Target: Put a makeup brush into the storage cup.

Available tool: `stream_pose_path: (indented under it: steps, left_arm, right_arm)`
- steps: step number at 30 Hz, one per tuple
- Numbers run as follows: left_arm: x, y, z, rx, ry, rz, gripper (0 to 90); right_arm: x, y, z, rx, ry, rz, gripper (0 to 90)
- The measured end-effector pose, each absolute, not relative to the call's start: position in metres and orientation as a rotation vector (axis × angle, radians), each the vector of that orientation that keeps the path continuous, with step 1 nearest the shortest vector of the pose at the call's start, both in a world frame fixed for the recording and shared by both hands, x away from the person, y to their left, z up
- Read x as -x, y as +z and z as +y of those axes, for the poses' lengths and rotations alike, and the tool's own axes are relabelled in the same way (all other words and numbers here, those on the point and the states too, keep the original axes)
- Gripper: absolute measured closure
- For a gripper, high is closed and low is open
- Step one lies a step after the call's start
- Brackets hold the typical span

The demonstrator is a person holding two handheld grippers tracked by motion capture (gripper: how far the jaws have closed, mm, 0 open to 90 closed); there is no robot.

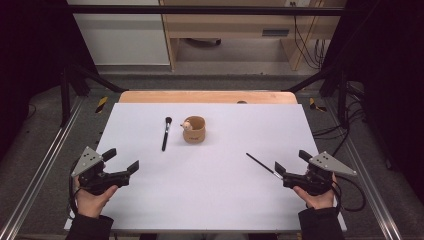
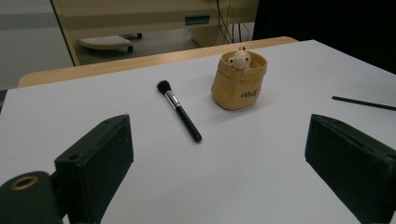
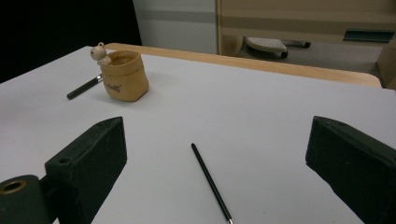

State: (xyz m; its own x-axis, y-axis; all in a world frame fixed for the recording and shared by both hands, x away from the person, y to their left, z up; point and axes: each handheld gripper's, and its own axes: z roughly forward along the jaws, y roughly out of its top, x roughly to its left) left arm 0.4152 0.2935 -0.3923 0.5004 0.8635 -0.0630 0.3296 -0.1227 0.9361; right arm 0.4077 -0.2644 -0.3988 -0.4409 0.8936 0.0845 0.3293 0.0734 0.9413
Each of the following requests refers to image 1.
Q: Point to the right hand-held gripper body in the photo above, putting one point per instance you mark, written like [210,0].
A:
[310,181]

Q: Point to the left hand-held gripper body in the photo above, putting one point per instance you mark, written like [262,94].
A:
[100,180]

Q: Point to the thin black brush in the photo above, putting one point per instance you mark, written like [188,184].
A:
[261,164]

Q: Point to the black makeup brush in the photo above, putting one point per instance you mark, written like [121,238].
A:
[165,135]

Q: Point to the brown cup with small figurine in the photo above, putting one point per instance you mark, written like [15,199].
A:
[194,135]

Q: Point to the person's right hand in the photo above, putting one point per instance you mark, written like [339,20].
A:
[318,201]

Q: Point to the person's left hand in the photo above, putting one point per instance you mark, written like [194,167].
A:
[90,203]

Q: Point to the yellow black tape strip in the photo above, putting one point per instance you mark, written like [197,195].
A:
[101,104]
[312,104]

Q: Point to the black metal stand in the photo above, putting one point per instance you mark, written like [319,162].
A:
[342,100]
[65,100]

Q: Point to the white table sheet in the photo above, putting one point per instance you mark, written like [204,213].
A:
[213,193]

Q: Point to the black curtain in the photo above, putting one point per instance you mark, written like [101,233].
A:
[30,66]
[393,83]

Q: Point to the white cabinet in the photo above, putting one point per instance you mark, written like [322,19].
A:
[123,40]

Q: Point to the light wooden desk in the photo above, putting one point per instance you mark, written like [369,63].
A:
[230,25]

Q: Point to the aluminium rail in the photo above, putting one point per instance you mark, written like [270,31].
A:
[370,186]
[40,173]

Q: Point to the black horizontal frame bar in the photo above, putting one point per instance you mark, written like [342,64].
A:
[200,10]

